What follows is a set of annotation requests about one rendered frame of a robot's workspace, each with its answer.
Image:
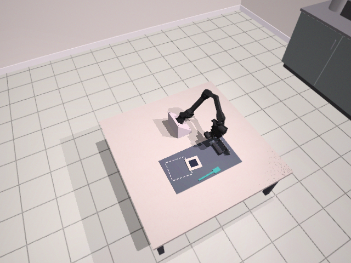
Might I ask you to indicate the peach square tile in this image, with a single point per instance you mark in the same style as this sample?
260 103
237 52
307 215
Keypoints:
193 163

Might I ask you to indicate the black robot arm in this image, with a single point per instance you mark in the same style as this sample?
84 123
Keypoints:
217 124

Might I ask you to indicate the teal small trowel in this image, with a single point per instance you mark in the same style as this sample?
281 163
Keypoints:
215 170

